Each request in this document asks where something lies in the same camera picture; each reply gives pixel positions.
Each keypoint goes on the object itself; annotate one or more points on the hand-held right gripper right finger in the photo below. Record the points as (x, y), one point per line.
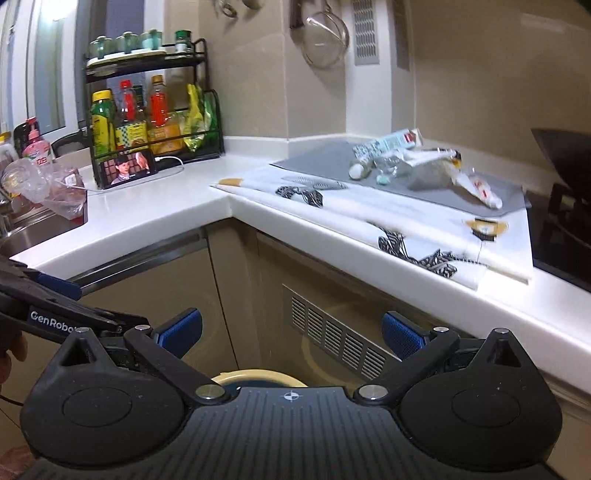
(400, 336)

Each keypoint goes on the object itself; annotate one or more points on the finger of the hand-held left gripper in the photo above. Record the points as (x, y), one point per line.
(60, 286)

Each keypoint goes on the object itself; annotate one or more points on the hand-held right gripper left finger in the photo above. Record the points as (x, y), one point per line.
(181, 330)

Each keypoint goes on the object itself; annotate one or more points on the person's left hand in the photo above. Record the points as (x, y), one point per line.
(17, 350)

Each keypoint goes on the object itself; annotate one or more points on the steel sink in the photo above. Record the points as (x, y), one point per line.
(27, 235)

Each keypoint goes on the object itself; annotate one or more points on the cabinet vent grille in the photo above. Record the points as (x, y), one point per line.
(332, 330)

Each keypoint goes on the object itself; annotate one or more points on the beige kitchen cabinet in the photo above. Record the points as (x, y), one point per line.
(249, 277)

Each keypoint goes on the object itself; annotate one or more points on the clear plastic bag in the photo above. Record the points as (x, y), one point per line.
(60, 189)

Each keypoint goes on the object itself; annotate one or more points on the white printed cloth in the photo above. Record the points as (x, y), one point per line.
(351, 217)

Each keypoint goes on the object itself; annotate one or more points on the black smartphone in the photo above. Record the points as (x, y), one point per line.
(127, 167)

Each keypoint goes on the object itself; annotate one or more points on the pink soap pump bottle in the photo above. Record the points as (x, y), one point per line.
(36, 147)

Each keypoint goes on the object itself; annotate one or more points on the white red tube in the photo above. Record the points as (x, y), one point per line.
(480, 189)

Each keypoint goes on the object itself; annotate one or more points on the crumpled clear plastic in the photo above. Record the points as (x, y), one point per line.
(392, 165)

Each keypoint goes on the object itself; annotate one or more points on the green bottle yellow cap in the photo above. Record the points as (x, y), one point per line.
(102, 120)

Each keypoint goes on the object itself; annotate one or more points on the small bottle white cap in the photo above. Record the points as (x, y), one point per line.
(361, 168)

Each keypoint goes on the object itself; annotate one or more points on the dark sauce bottle red cap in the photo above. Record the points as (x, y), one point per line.
(129, 124)

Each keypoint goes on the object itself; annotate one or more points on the white yellow wrapper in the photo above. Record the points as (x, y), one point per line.
(436, 158)

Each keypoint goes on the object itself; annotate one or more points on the black stove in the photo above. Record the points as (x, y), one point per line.
(561, 230)

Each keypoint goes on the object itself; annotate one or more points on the grey mat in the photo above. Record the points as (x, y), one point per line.
(318, 159)

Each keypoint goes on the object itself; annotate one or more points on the orange oil bottle red label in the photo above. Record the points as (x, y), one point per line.
(159, 115)

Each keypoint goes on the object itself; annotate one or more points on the yellow green snack bag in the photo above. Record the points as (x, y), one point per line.
(196, 120)

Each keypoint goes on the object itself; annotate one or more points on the window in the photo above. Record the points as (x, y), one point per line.
(51, 60)

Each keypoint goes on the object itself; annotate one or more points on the green lidded spice jar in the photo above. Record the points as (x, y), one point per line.
(152, 39)
(101, 47)
(127, 42)

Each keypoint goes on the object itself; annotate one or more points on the black wok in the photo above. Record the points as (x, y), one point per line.
(565, 152)

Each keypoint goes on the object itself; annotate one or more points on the green capped spice bottle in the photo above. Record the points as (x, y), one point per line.
(183, 41)

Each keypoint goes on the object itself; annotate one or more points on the steel mesh strainer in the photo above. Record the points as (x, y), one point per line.
(325, 37)

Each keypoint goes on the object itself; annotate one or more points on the narrow grey wall vent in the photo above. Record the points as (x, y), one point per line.
(400, 37)

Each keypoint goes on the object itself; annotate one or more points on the wide grey wall vent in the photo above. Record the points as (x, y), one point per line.
(365, 32)

